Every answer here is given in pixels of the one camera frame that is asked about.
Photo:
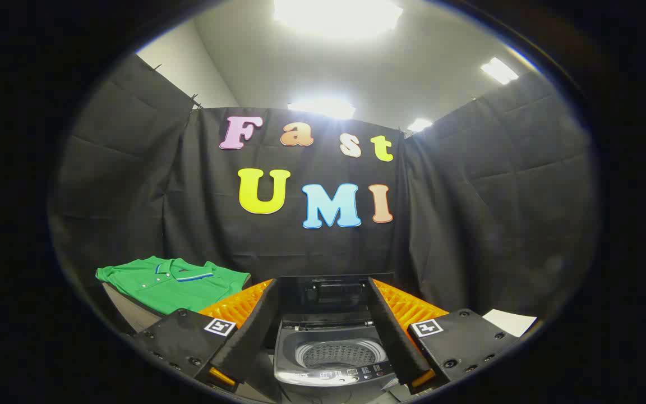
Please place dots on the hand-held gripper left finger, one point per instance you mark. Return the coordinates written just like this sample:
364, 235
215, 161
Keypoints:
253, 331

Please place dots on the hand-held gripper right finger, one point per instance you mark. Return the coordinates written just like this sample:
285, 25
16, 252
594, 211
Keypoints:
396, 336

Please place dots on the grey washing machine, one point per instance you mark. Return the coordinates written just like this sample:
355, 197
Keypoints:
334, 373

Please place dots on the dark washing machine lid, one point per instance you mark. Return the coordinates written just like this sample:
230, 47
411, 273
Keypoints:
328, 294

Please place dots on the green polo shirt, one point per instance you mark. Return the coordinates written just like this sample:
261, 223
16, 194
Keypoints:
171, 286

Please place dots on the black backdrop cloth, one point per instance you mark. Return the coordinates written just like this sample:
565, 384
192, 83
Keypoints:
323, 247

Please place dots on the white sheet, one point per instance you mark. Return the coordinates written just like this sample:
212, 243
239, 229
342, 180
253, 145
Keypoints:
509, 322

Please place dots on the grey box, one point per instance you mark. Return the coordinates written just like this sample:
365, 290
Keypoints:
132, 315

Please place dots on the large ceiling light panel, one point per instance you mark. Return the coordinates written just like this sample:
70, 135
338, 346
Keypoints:
337, 14

